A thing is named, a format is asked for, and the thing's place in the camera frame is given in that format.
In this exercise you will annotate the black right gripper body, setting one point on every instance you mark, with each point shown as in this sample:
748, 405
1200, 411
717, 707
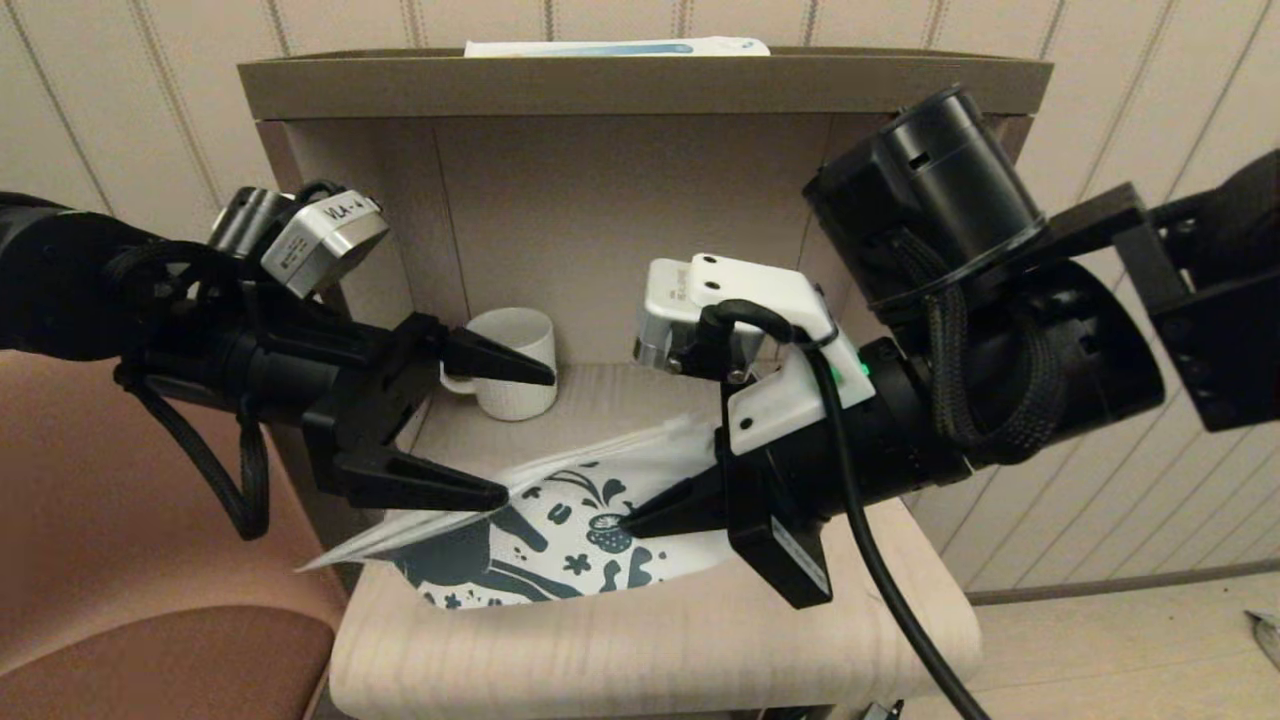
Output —
880, 460

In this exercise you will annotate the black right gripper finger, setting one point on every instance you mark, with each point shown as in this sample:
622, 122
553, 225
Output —
700, 490
690, 520

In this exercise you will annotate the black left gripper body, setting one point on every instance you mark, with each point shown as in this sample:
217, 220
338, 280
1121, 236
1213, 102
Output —
350, 375

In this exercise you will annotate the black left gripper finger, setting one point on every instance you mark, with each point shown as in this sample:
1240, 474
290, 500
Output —
420, 480
490, 360

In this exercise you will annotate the white horse print pouch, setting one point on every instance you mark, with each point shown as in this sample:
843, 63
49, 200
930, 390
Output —
560, 540

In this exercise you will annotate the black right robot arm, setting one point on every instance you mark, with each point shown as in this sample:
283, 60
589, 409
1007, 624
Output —
1100, 320

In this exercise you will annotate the crumpled clear plastic bag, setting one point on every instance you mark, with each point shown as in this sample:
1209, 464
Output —
1268, 635

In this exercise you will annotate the white ribbed ceramic mug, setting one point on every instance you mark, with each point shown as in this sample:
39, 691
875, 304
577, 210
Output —
520, 345

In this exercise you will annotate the beige wooden desk shelf unit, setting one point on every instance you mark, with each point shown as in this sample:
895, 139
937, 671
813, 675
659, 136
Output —
640, 200

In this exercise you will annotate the pink chair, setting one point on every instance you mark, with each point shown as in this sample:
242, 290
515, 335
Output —
120, 560

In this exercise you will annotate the white blue toothbrush box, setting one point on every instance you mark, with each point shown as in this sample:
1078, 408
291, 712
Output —
620, 47

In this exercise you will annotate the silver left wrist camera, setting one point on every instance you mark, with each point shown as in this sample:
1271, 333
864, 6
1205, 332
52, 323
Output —
325, 240

